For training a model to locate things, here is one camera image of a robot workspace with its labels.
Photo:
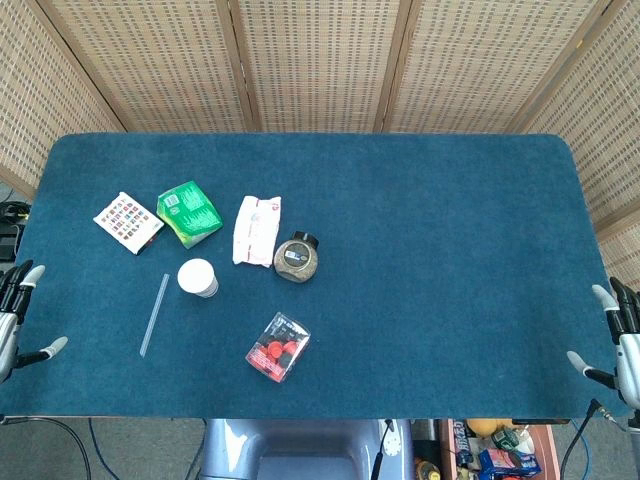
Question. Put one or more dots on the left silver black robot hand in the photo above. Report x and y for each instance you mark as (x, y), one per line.
(9, 330)

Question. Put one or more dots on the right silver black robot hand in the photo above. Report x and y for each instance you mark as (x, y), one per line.
(629, 360)

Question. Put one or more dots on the clear plastic straw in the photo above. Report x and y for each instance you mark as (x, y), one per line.
(155, 315)

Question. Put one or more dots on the white paper cup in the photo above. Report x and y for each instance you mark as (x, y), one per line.
(195, 276)

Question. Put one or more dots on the black equipment beside table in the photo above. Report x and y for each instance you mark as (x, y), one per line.
(10, 235)

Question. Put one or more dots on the red storage crate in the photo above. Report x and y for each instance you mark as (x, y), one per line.
(545, 445)

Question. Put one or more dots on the green can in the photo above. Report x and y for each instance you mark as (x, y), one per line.
(506, 440)

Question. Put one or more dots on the blue snack packet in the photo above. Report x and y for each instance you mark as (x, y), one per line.
(507, 462)

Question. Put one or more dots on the white box with colourful pictures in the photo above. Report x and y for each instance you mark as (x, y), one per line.
(125, 221)

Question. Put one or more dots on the orange fruit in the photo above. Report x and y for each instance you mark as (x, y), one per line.
(482, 427)

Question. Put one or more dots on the green snack bag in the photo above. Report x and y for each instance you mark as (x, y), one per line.
(192, 212)

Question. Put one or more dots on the blue felt table cover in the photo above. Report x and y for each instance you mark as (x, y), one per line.
(425, 250)

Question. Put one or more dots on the white red wet wipes pack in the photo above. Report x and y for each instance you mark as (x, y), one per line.
(255, 230)

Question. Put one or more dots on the clear box with red caps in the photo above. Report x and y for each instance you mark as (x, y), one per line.
(277, 347)

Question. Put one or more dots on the round glass jar black lid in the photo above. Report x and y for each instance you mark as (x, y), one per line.
(295, 260)

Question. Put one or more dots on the grey blue robot torso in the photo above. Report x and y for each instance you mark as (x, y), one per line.
(300, 445)

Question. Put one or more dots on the woven bamboo folding screen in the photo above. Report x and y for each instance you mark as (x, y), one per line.
(320, 60)

